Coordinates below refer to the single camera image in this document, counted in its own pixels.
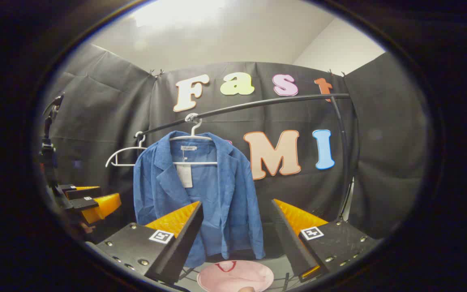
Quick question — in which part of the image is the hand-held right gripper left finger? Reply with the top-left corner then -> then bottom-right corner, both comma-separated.
96,201 -> 204,284

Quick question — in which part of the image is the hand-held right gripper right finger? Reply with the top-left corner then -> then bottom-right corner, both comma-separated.
271,199 -> 380,283

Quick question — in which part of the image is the blue corduroy jacket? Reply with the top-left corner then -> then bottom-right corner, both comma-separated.
133,131 -> 266,268

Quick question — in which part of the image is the white plastic hanger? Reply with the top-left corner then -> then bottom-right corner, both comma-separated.
105,131 -> 149,168

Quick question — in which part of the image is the white hanger with taped hook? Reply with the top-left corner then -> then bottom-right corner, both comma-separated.
169,114 -> 219,166

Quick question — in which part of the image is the black metal clothes rack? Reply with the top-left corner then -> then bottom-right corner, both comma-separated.
139,93 -> 360,221

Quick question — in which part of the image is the black backdrop cloth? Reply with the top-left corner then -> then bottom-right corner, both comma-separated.
41,43 -> 428,244

